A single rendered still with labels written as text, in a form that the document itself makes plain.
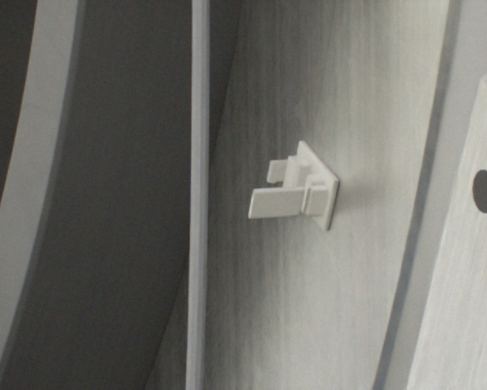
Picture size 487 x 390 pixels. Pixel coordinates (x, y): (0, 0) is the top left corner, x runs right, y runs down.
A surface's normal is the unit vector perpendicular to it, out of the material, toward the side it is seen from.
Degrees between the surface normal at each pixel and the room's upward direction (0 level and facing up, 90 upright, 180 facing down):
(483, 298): 90
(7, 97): 61
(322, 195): 115
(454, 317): 90
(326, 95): 90
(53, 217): 121
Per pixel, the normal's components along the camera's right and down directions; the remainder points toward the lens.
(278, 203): 0.39, 0.49
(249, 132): -0.89, 0.06
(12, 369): 0.36, 0.68
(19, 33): 0.40, -0.33
